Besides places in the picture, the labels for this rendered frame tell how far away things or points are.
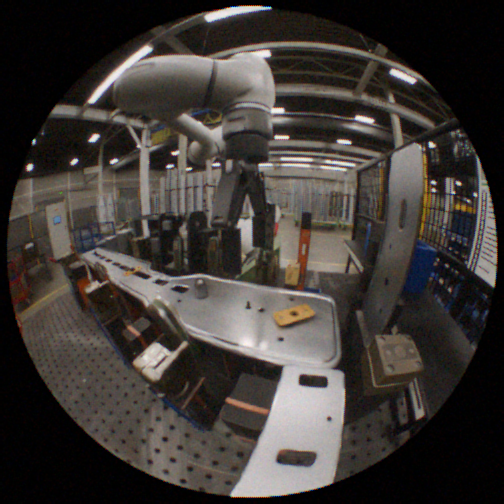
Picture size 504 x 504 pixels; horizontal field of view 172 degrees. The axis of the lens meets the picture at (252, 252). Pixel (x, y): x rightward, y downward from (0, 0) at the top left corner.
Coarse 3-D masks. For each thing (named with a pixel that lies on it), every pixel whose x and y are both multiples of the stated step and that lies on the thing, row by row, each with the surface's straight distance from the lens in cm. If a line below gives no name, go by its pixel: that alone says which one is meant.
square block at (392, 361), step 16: (384, 336) 29; (400, 336) 30; (368, 352) 29; (384, 352) 26; (400, 352) 28; (416, 352) 30; (368, 368) 28; (384, 368) 25; (400, 368) 26; (416, 368) 28; (352, 384) 34; (368, 384) 28; (384, 384) 27; (400, 384) 29; (352, 400) 33; (368, 400) 32; (384, 400) 35; (352, 416) 41
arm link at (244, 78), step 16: (224, 64) 32; (240, 64) 33; (256, 64) 35; (224, 80) 30; (240, 80) 30; (256, 80) 32; (272, 80) 35; (208, 96) 30; (224, 96) 30; (240, 96) 30; (256, 96) 30; (272, 96) 33
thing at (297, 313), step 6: (300, 306) 36; (306, 306) 37; (276, 312) 34; (282, 312) 34; (288, 312) 34; (294, 312) 35; (300, 312) 35; (306, 312) 35; (312, 312) 35; (276, 318) 33; (288, 318) 33; (294, 318) 33; (300, 318) 33; (282, 324) 32
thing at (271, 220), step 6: (270, 204) 41; (270, 210) 41; (270, 216) 44; (270, 222) 44; (270, 228) 44; (270, 234) 43; (270, 240) 43; (270, 246) 43; (270, 252) 44; (270, 258) 44; (258, 264) 45; (270, 264) 44
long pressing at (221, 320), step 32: (128, 256) 87; (128, 288) 56; (160, 288) 49; (192, 288) 46; (224, 288) 44; (256, 288) 44; (192, 320) 35; (224, 320) 34; (256, 320) 34; (320, 320) 36; (256, 352) 29; (288, 352) 29; (320, 352) 30
